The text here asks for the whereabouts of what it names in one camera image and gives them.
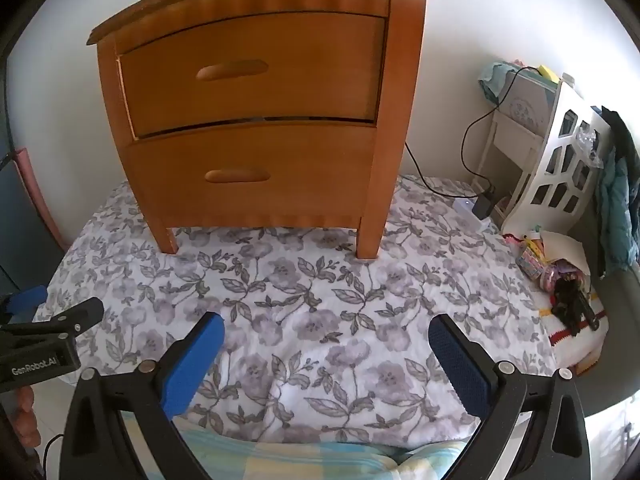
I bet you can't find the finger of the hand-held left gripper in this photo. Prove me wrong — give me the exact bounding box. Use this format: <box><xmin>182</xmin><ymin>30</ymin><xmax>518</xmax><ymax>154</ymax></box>
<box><xmin>0</xmin><ymin>285</ymin><xmax>48</xmax><ymax>326</ymax></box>
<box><xmin>0</xmin><ymin>296</ymin><xmax>105</xmax><ymax>348</ymax></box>

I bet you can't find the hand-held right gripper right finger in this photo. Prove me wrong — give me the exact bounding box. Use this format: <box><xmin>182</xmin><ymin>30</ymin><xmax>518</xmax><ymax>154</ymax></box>
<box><xmin>429</xmin><ymin>313</ymin><xmax>591</xmax><ymax>480</ymax></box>

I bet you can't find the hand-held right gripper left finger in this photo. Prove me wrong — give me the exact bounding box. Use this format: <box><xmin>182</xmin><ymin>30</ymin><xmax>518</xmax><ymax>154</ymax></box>
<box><xmin>59</xmin><ymin>311</ymin><xmax>224</xmax><ymax>480</ymax></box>

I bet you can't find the wooden nightstand drawer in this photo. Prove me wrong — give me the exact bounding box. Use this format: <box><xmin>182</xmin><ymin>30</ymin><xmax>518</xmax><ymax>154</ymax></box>
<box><xmin>116</xmin><ymin>14</ymin><xmax>388</xmax><ymax>138</ymax></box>
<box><xmin>132</xmin><ymin>124</ymin><xmax>378</xmax><ymax>231</ymax></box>

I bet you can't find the person's left hand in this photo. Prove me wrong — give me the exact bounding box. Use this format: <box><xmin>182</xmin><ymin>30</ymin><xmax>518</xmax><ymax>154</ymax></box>
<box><xmin>16</xmin><ymin>389</ymin><xmax>41</xmax><ymax>453</ymax></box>

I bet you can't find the dark board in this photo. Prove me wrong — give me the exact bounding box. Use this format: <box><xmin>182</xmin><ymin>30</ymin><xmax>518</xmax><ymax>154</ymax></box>
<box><xmin>0</xmin><ymin>125</ymin><xmax>63</xmax><ymax>306</ymax></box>

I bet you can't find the floral bedsheet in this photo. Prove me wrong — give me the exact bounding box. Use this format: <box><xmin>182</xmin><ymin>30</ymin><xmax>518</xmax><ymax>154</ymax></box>
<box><xmin>32</xmin><ymin>175</ymin><xmax>561</xmax><ymax>448</ymax></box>

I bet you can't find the colourful printed toy container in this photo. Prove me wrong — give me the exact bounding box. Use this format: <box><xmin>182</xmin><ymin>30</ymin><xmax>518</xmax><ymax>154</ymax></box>
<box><xmin>517</xmin><ymin>240</ymin><xmax>551</xmax><ymax>281</ymax></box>

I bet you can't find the purple toy packet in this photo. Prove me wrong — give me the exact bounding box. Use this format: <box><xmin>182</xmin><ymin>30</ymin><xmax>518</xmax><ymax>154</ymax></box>
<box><xmin>555</xmin><ymin>259</ymin><xmax>586</xmax><ymax>281</ymax></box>

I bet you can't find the checkered yellow blue blanket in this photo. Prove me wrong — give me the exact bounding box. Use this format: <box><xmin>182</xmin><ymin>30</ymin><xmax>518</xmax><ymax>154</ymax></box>
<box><xmin>172</xmin><ymin>422</ymin><xmax>476</xmax><ymax>480</ymax></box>

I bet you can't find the white paper sheet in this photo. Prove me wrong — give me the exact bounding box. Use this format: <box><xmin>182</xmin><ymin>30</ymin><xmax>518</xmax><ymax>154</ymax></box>
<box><xmin>537</xmin><ymin>230</ymin><xmax>591</xmax><ymax>281</ymax></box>

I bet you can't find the white power strip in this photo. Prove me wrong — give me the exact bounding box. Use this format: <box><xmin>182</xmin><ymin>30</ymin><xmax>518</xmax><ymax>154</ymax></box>
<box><xmin>452</xmin><ymin>197</ymin><xmax>493</xmax><ymax>231</ymax></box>

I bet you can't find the black charger adapter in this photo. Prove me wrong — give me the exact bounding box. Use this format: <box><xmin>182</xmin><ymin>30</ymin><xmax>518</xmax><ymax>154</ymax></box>
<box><xmin>472</xmin><ymin>185</ymin><xmax>498</xmax><ymax>221</ymax></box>

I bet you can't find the teal quilted jacket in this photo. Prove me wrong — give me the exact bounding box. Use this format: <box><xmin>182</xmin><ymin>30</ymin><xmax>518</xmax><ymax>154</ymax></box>
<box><xmin>595</xmin><ymin>150</ymin><xmax>640</xmax><ymax>273</ymax></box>

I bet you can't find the white house-shaped shelf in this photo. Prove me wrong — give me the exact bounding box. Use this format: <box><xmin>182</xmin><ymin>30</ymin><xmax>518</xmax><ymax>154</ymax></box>
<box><xmin>472</xmin><ymin>72</ymin><xmax>613</xmax><ymax>238</ymax></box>

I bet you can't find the clear plastic wrap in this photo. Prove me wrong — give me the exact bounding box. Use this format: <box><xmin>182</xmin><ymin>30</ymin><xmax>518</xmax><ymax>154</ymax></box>
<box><xmin>572</xmin><ymin>120</ymin><xmax>603</xmax><ymax>168</ymax></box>

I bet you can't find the wooden nightstand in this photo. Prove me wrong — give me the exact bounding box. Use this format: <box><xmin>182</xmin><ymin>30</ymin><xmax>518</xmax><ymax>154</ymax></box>
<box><xmin>86</xmin><ymin>0</ymin><xmax>437</xmax><ymax>261</ymax></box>

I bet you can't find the pale printed box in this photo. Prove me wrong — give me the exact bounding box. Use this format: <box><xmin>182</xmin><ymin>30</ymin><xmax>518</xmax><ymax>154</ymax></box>
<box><xmin>500</xmin><ymin>70</ymin><xmax>558</xmax><ymax>133</ymax></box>

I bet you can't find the black hanging garment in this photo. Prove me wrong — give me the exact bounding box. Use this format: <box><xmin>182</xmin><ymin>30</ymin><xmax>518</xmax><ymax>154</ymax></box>
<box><xmin>591</xmin><ymin>105</ymin><xmax>640</xmax><ymax>196</ymax></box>

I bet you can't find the teal crumpled cloth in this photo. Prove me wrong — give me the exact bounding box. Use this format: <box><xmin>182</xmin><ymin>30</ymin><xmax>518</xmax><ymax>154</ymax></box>
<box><xmin>479</xmin><ymin>61</ymin><xmax>523</xmax><ymax>98</ymax></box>

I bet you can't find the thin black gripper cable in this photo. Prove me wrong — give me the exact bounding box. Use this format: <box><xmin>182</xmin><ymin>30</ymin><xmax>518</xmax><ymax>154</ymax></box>
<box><xmin>40</xmin><ymin>435</ymin><xmax>63</xmax><ymax>480</ymax></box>

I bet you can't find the black power cable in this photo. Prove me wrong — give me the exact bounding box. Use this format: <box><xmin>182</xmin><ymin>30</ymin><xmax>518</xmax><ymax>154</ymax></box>
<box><xmin>461</xmin><ymin>65</ymin><xmax>541</xmax><ymax>196</ymax></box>
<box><xmin>404</xmin><ymin>141</ymin><xmax>483</xmax><ymax>198</ymax></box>

